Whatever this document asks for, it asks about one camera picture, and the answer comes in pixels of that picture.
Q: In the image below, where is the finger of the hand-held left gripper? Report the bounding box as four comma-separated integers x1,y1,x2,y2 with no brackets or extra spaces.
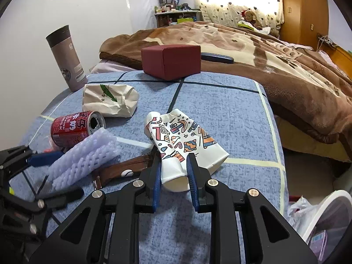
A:
0,145,65,183
5,187,84,238

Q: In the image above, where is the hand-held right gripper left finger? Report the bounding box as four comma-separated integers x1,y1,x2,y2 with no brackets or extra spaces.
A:
29,150,163,264

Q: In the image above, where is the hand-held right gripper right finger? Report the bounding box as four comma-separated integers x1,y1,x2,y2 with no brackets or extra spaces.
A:
186,154,318,264

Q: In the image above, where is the clear plastic bottle red cap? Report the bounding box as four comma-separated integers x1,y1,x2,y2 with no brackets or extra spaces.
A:
38,139,68,154

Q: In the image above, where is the red drink can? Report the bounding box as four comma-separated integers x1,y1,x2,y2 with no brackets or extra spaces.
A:
50,110,107,147

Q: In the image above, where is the lavender foam net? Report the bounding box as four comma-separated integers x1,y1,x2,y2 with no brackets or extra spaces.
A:
47,130,122,190

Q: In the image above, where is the brown flat pack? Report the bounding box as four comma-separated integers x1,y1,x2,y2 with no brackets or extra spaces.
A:
92,148,158,190

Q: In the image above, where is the colourful patterned paper cup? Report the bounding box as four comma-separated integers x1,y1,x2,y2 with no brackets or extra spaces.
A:
143,109,230,193

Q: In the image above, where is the cream paper bag green leaf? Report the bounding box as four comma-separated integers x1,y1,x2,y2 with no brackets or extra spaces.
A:
82,83,140,118

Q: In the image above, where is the white trash bin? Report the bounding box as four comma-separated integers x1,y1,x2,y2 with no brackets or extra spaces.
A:
298,190,352,264

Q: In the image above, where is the purple milk carton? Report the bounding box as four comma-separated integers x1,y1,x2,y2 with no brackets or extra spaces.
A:
307,229,328,257

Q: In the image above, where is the blue checked cloth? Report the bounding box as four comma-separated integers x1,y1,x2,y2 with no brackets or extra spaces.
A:
8,70,289,264

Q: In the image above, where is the grey thermos flask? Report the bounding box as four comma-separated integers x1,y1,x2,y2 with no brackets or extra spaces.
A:
45,25,88,92

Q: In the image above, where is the white plastic bag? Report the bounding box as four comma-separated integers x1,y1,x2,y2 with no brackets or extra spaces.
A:
287,195,314,226

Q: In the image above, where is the yellow bed base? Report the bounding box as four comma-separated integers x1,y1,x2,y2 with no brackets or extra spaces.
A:
275,114,352,163

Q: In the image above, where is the dark red box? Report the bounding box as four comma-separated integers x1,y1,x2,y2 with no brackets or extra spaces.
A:
141,44,202,81

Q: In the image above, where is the brown patterned blanket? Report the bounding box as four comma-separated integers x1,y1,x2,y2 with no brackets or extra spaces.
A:
99,20,352,163

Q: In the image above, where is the white shelf unit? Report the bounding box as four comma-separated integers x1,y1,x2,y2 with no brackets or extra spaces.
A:
154,8,201,28

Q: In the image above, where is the brown teddy bear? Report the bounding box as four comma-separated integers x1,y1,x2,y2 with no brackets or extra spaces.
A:
241,9,260,29

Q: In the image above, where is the wooden headboard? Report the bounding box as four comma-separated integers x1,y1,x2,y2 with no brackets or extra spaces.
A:
316,37,352,73

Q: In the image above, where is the power strip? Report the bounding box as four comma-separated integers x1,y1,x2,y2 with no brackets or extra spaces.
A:
317,33,334,46

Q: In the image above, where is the wooden wardrobe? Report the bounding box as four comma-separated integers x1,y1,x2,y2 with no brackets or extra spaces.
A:
279,0,330,47

